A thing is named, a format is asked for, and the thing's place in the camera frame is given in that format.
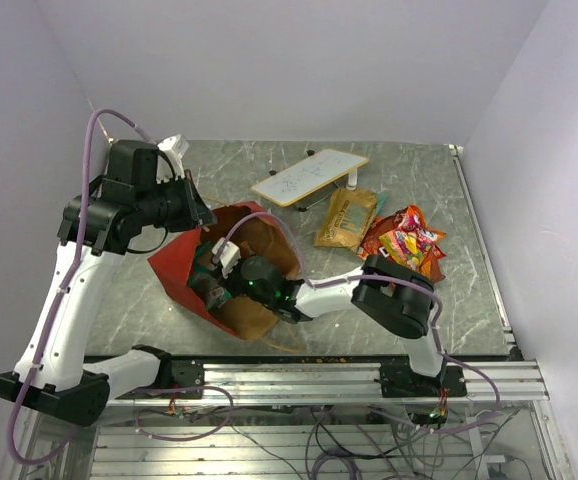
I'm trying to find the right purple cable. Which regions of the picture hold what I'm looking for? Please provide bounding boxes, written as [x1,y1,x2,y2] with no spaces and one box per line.
[212,211,502,435]

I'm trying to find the purple cable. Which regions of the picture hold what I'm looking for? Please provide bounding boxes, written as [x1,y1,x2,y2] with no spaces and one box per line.
[212,211,502,435]
[6,108,153,466]

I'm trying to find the tan brown snack bag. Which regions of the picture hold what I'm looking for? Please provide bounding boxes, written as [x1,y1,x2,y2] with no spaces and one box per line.
[313,188,378,252]

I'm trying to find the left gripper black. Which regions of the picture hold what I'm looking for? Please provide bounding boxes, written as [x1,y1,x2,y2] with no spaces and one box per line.
[136,169,218,232]

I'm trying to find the aluminium rail frame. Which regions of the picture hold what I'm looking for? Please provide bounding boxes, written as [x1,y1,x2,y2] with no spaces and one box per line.
[0,352,570,480]

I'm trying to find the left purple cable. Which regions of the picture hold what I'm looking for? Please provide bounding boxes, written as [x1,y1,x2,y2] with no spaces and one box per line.
[6,108,153,466]

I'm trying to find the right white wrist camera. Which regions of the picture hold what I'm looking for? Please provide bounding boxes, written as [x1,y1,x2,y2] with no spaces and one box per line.
[211,237,241,277]

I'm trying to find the teal snack packet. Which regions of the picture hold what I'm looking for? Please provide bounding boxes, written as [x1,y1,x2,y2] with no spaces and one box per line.
[187,242,232,310]

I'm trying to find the loose wires under table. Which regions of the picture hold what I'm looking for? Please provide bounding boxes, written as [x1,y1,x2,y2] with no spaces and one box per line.
[133,384,520,480]

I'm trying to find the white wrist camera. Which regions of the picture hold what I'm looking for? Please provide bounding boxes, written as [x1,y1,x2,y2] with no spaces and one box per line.
[156,134,189,183]
[211,237,241,277]

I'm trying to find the small whiteboard yellow frame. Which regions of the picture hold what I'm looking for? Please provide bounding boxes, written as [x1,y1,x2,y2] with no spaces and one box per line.
[251,149,368,207]

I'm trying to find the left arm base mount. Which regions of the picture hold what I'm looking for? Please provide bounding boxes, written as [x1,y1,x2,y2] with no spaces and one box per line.
[133,344,204,399]

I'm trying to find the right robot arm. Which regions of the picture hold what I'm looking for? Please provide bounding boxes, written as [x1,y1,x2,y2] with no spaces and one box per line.
[217,255,446,396]

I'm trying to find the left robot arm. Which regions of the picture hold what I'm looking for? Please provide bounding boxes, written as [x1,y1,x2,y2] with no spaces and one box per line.
[0,135,216,427]

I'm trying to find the red paper bag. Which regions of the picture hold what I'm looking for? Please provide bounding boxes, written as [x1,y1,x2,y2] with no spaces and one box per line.
[148,202,300,341]

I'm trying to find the red doritos chip bag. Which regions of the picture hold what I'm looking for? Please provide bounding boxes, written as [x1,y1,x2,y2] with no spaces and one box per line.
[356,218,446,283]

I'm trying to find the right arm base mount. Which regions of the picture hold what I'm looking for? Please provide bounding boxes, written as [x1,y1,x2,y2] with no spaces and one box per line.
[376,355,468,399]

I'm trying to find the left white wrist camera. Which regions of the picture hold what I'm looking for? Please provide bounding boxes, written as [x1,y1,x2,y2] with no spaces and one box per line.
[156,134,189,183]

